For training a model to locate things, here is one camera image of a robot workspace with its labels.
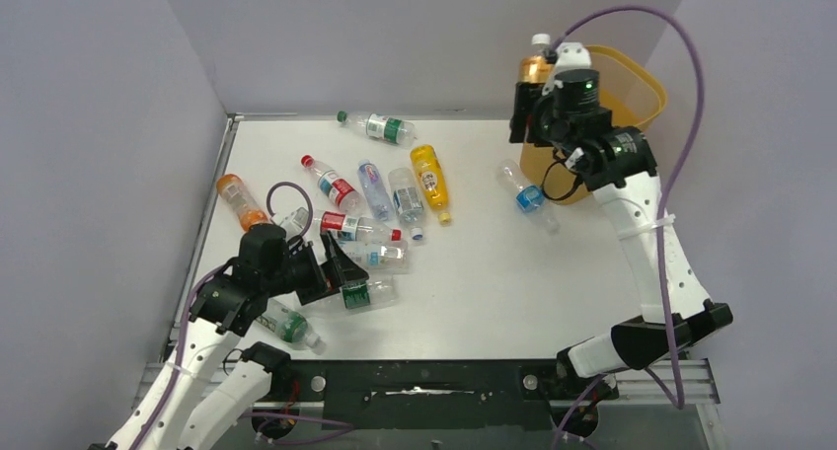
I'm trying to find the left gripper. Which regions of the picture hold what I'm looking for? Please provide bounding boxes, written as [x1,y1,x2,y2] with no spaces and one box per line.
[263,231,368,305]

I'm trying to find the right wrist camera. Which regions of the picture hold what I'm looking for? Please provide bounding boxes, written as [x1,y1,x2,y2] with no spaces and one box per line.
[541,42,592,96]

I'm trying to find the red cap red label bottle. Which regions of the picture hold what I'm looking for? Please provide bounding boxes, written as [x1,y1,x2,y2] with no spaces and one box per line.
[300,155,363,215]

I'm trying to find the clear blue pink label bottle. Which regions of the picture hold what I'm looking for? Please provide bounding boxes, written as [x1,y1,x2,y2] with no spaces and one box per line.
[357,159,397,222]

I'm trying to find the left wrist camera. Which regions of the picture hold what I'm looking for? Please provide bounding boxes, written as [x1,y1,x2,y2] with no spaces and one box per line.
[270,207,311,239]

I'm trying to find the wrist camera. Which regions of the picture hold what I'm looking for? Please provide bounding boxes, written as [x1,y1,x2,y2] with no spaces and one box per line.
[270,207,311,239]
[541,42,592,96]

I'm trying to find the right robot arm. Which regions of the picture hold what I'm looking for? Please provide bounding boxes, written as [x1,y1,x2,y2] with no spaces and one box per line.
[509,68,733,398]

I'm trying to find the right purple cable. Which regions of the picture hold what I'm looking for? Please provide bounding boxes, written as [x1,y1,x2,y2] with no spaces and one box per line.
[546,5,708,450]

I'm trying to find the amber tea bottle red label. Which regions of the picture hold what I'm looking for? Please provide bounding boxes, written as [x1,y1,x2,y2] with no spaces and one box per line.
[516,33,557,89]

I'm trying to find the floral white blue label bottle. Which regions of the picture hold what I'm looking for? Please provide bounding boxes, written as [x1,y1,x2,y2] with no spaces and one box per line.
[340,241,410,274]

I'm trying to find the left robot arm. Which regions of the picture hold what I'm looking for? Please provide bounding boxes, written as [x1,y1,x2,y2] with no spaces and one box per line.
[102,223,369,449]

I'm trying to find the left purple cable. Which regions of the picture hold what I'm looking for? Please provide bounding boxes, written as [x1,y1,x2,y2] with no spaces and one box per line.
[123,181,357,450]

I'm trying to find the dark green label clear bottle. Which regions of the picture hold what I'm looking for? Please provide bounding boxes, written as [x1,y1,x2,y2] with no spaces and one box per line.
[328,276,399,313]

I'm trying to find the white cap blue label bottle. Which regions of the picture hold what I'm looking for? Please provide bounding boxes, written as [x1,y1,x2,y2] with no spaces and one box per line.
[388,168,425,242]

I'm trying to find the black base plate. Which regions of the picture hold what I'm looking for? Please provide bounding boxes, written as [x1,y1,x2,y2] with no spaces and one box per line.
[255,358,591,430]

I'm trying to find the yellow juice bottle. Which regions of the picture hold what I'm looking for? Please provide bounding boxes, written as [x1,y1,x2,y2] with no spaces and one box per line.
[410,144,453,226]

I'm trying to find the green cap bottle at back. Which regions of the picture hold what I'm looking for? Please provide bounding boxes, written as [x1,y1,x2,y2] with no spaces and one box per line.
[336,111,416,148]

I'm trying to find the aluminium frame rail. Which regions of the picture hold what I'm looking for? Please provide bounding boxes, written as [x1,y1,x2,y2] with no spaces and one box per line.
[119,361,721,450]

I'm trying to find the small blue label bottle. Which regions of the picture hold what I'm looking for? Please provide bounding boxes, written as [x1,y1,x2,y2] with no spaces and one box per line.
[495,159,560,234]

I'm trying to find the purple cable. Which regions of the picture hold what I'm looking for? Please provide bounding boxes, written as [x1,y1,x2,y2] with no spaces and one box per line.
[546,5,708,450]
[123,181,357,450]

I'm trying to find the red label bottle lying sideways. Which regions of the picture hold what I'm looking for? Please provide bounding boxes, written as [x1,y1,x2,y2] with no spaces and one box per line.
[312,211,402,244]

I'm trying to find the orange cap bottle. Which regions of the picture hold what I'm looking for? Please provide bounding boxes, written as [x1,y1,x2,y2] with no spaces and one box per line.
[215,174,269,232]

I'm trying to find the yellow plastic waste bin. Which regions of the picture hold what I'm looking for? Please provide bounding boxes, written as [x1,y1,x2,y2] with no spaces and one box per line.
[519,42,667,197]

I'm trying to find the green label bottle near front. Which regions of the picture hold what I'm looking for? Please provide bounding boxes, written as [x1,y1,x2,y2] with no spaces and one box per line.
[256,298,326,354]

